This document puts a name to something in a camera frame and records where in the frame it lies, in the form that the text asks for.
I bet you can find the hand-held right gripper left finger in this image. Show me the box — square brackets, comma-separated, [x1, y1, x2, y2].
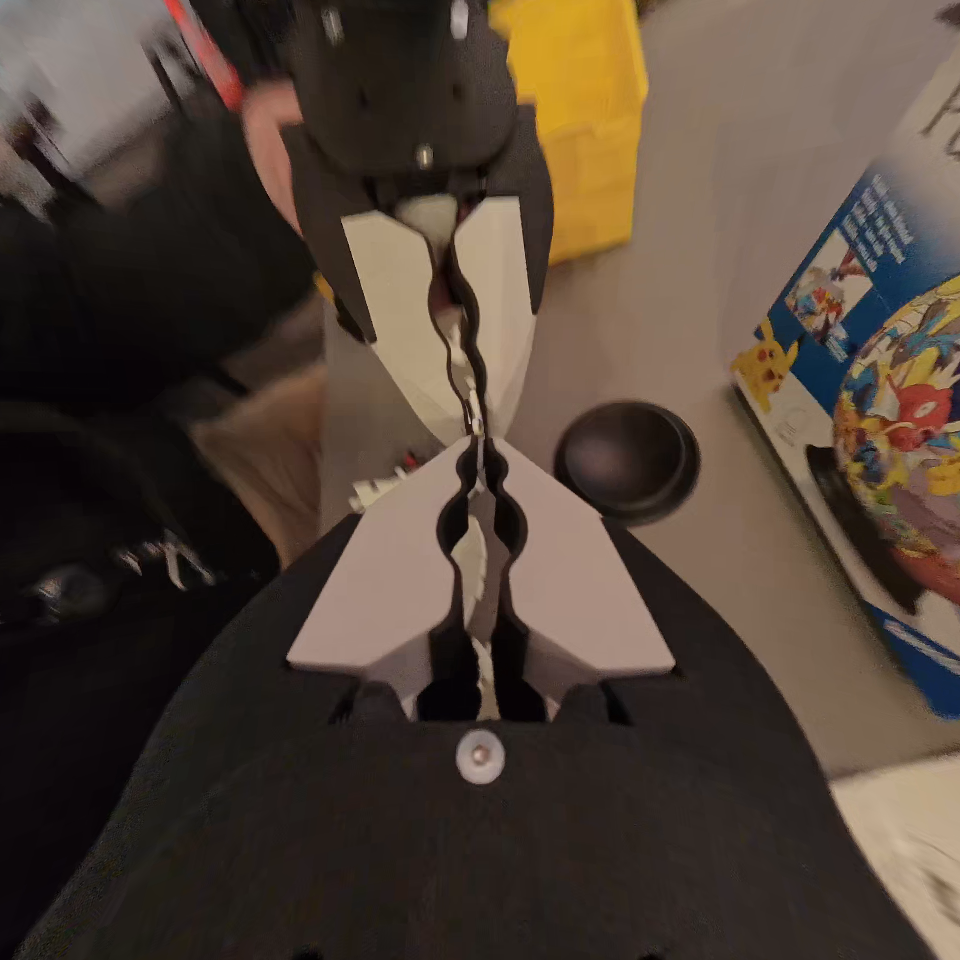
[285, 437, 483, 723]

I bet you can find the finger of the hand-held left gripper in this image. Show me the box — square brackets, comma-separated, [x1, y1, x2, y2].
[448, 198, 538, 444]
[340, 211, 481, 445]

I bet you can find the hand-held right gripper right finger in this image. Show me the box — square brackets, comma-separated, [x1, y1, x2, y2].
[483, 437, 678, 725]

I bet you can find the partly built white puzzle ball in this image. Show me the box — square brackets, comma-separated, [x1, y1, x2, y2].
[348, 375, 485, 519]

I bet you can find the white puzzle piece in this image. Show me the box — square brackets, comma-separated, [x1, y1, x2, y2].
[452, 516, 498, 723]

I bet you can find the black round ball stand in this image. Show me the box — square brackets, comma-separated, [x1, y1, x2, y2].
[552, 400, 703, 528]

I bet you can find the blue puzzle box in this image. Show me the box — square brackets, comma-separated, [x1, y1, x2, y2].
[730, 45, 960, 723]

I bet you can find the person's left hand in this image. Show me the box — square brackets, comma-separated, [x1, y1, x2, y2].
[240, 81, 310, 235]

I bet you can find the yellow box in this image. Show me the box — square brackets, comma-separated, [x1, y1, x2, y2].
[487, 0, 651, 268]

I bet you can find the red plastic object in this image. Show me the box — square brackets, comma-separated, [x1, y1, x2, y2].
[160, 0, 246, 111]

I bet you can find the white instruction sheet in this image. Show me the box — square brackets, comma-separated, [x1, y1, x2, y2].
[828, 756, 960, 960]

